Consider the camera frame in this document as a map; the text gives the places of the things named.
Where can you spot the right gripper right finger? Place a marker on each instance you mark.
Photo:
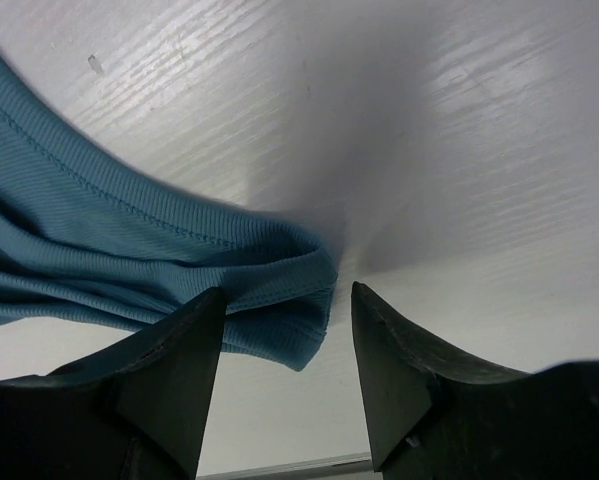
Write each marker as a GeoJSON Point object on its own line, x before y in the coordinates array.
{"type": "Point", "coordinates": [435, 411]}

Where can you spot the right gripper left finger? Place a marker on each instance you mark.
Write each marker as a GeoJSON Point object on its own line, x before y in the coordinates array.
{"type": "Point", "coordinates": [134, 410]}

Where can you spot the teal tank top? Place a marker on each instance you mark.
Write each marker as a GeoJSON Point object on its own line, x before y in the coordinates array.
{"type": "Point", "coordinates": [87, 239]}

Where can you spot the aluminium mounting rail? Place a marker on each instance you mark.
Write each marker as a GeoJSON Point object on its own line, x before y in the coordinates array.
{"type": "Point", "coordinates": [355, 466]}

